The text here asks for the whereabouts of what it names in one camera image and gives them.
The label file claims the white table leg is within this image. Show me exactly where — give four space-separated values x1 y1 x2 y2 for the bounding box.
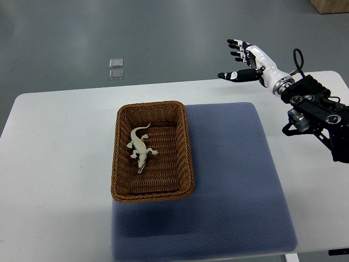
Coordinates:
285 253 300 262

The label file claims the brown wicker basket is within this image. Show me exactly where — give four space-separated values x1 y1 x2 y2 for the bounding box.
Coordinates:
111 101 195 204

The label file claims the black table controller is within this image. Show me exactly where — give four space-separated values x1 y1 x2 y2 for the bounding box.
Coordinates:
328 248 349 256

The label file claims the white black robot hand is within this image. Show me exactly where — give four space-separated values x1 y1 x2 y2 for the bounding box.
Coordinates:
218 39 294 96

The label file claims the wooden box corner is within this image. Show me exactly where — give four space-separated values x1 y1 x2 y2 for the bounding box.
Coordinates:
310 0 348 14

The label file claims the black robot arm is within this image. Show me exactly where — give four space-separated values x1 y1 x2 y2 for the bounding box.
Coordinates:
281 75 348 163

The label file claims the dark toy crocodile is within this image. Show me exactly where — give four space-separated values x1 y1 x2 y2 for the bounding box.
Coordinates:
127 123 159 174

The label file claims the lower clear floor plate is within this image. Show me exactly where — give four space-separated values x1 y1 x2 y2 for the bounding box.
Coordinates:
109 69 124 80

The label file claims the blue grey table mat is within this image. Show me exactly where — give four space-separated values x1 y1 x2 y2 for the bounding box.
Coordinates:
111 103 297 261

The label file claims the clear floor plate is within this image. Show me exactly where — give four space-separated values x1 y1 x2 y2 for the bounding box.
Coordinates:
109 69 124 80
109 58 123 68

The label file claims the upper clear floor plate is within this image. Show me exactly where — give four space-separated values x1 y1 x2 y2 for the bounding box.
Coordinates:
109 58 123 68

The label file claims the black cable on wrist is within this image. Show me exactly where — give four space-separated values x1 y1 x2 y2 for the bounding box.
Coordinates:
289 48 308 80

